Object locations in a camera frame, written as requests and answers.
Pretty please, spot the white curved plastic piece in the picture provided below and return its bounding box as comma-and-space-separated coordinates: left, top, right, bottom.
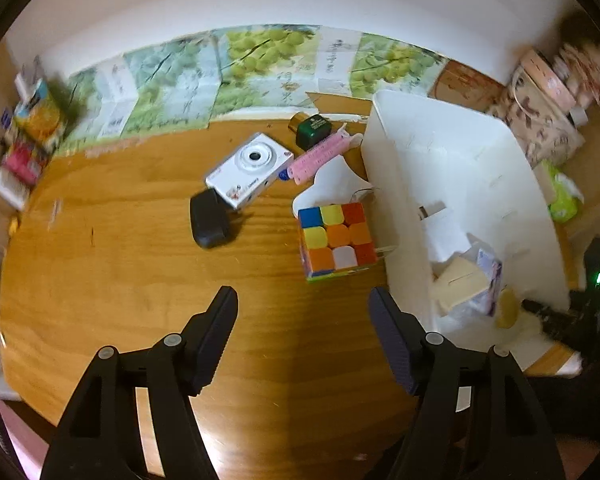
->
292, 157, 376, 216

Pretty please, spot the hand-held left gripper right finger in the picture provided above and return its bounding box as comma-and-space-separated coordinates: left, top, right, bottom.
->
368, 287, 566, 480

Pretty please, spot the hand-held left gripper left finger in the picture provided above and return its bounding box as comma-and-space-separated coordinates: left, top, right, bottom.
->
40, 286, 239, 480

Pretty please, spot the white bottle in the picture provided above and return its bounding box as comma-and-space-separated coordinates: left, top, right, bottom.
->
0, 159, 31, 210

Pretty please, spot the orange juice carton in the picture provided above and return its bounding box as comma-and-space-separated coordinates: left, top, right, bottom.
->
12, 80, 66, 148

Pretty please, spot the green bottle with gold cap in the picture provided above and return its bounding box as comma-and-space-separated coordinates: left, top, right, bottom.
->
288, 112, 333, 151

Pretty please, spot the printed paper gift bag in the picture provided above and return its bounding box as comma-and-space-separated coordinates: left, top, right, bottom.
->
487, 50, 586, 168

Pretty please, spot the grape print cardboard sheet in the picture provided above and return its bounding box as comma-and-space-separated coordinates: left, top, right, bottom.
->
55, 24, 448, 153

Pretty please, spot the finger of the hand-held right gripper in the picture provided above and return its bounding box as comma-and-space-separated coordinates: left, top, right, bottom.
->
522, 299, 581, 346

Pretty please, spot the pink can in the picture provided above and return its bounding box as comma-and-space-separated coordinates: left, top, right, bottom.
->
2, 142, 48, 186

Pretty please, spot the multicoloured puzzle cube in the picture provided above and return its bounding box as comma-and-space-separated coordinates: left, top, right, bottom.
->
297, 202, 379, 282

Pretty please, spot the white square box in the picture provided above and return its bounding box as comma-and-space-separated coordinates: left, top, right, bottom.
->
419, 202, 473, 263

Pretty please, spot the round gold compact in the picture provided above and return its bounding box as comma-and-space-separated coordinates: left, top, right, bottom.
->
496, 287, 522, 330

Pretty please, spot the green tissue pack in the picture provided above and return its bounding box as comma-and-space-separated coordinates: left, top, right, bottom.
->
542, 160, 583, 223

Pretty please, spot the clear packet with blue label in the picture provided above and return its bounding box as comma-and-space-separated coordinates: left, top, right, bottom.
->
467, 242, 503, 317

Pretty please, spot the brown cardboard box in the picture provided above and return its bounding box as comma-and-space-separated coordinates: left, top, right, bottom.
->
427, 60, 503, 111

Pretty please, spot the white camera box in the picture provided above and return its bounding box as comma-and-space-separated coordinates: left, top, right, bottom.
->
205, 132, 295, 211

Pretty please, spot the white plastic bin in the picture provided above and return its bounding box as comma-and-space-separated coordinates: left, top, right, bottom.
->
362, 91, 583, 378

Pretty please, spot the floral fabric bundle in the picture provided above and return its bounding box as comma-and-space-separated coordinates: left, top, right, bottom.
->
555, 42, 600, 108

